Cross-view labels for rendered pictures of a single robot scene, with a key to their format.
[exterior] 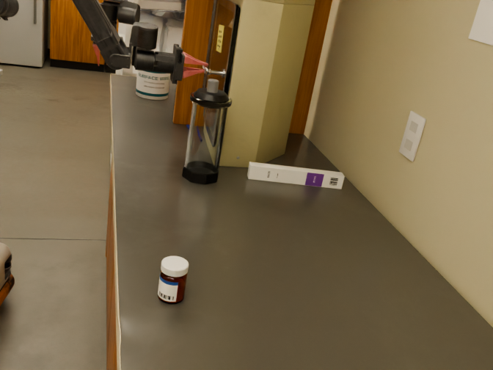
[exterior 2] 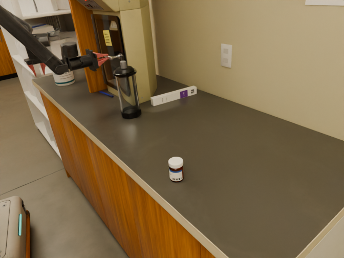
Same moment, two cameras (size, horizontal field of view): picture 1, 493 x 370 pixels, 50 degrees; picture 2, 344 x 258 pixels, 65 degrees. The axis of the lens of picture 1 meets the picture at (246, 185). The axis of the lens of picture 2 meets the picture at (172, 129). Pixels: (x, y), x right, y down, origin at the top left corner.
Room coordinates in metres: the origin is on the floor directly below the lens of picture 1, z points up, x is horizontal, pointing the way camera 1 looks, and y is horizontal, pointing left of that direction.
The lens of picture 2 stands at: (0.11, 0.32, 1.52)
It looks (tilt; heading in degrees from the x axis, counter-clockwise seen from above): 29 degrees down; 342
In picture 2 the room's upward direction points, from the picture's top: 5 degrees counter-clockwise
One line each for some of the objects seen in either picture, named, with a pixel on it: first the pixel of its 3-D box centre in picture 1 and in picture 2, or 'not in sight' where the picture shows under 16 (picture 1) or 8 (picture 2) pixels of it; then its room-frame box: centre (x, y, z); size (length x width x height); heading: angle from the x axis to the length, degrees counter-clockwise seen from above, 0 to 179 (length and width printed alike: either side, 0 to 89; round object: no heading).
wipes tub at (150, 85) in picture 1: (153, 77); (62, 72); (2.08, 0.44, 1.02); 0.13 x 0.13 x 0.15
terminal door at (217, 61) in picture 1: (217, 68); (111, 55); (1.59, 0.15, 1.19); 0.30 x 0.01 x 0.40; 17
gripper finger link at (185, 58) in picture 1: (191, 67); (100, 59); (1.52, 0.21, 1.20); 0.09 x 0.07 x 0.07; 108
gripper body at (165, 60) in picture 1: (166, 62); (86, 61); (1.50, 0.28, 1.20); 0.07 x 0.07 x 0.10; 18
